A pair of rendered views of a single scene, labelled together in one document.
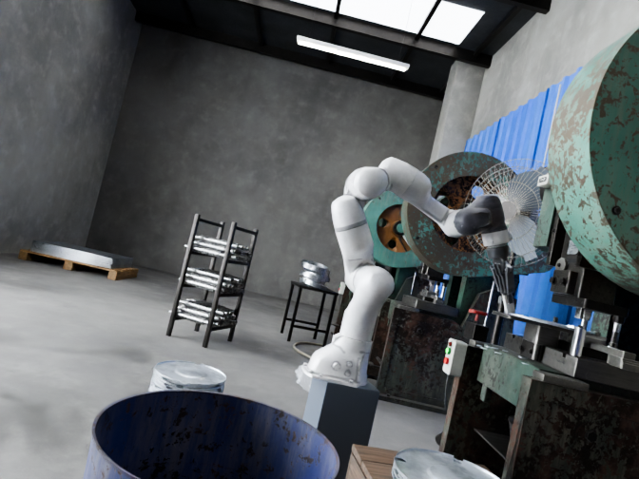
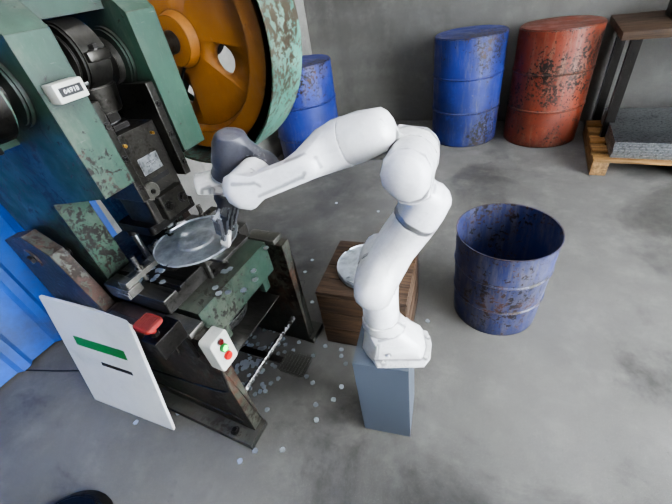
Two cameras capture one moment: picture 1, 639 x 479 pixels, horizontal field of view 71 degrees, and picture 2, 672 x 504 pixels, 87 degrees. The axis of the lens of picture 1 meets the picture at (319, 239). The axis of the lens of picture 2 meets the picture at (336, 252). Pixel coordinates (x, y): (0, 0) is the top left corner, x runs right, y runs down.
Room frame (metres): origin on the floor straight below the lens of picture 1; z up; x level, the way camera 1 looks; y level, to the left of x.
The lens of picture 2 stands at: (2.17, 0.13, 1.44)
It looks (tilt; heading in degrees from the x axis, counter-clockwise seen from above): 38 degrees down; 214
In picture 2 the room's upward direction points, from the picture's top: 10 degrees counter-clockwise
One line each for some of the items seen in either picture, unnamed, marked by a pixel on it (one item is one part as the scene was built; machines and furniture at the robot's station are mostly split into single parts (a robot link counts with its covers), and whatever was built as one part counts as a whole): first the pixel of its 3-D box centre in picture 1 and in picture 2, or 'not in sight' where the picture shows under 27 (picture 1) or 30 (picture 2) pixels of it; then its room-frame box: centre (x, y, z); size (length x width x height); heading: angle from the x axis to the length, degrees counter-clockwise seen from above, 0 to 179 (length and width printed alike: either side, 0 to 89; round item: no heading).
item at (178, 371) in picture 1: (190, 373); not in sight; (1.87, 0.39, 0.25); 0.29 x 0.29 x 0.01
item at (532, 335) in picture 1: (531, 337); (213, 256); (1.57, -0.80, 0.72); 0.25 x 0.14 x 0.14; 93
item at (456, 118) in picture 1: (438, 198); not in sight; (6.77, -1.63, 2.15); 0.42 x 0.40 x 4.30; 93
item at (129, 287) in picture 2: not in sight; (137, 270); (1.75, -0.96, 0.76); 0.17 x 0.06 x 0.10; 3
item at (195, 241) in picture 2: (547, 322); (196, 239); (1.57, -0.84, 0.78); 0.29 x 0.29 x 0.01
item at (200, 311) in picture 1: (213, 279); not in sight; (3.59, 0.75, 0.47); 0.46 x 0.43 x 0.95; 73
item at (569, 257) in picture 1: (585, 257); (144, 170); (1.58, -0.93, 1.04); 0.17 x 0.15 x 0.30; 93
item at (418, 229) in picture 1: (478, 290); not in sight; (3.33, -1.24, 0.87); 1.53 x 0.99 x 1.74; 91
